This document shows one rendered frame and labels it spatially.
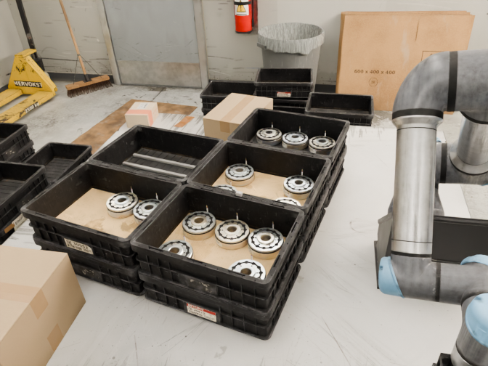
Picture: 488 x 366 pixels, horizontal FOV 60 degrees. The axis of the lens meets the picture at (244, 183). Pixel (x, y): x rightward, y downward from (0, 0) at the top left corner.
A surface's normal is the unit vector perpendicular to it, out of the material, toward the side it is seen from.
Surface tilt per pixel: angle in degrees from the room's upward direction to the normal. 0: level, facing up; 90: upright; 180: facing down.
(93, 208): 0
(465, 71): 53
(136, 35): 90
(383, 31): 81
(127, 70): 90
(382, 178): 0
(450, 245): 90
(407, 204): 57
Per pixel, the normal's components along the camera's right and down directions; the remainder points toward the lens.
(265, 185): -0.04, -0.82
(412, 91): -0.67, -0.09
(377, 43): -0.22, 0.41
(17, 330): 0.98, 0.07
